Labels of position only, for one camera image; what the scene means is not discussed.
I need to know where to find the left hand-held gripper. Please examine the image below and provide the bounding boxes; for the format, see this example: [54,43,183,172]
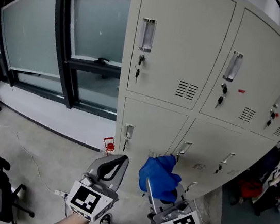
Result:
[62,147,131,224]

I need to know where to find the person's black shoe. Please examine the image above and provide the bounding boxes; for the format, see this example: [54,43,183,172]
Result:
[99,212,113,224]

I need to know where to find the white power strip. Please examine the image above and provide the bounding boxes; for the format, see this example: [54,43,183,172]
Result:
[54,189,69,199]

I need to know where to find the grey metal locker cabinet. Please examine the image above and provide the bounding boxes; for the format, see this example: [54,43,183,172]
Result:
[112,0,280,210]

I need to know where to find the dark hanging garments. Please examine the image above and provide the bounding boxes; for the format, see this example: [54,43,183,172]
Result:
[247,116,280,219]

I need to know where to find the grey metal locker door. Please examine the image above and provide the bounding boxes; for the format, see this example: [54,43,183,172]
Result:
[125,0,237,115]

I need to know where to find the red camping lantern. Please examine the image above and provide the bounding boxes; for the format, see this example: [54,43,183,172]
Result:
[101,136,117,157]

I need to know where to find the dark-framed frosted window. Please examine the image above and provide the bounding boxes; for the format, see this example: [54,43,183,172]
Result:
[0,0,135,121]

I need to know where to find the blue microfibre cloth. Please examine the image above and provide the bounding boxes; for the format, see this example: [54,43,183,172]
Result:
[135,150,186,203]

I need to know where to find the white floor cable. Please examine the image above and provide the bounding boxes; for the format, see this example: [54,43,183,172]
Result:
[0,121,66,193]

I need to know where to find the red bag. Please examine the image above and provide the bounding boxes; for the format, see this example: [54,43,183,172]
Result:
[236,177,265,201]

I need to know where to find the white cylindrical container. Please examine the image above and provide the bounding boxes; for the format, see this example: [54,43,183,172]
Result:
[257,0,280,26]

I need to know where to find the black window handle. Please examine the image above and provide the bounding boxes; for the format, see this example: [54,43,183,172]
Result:
[94,56,110,66]

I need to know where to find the black floor cable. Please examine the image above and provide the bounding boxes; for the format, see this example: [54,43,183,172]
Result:
[61,195,72,219]

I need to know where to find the beige metal locker cabinet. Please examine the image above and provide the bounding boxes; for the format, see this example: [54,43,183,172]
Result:
[103,0,280,216]

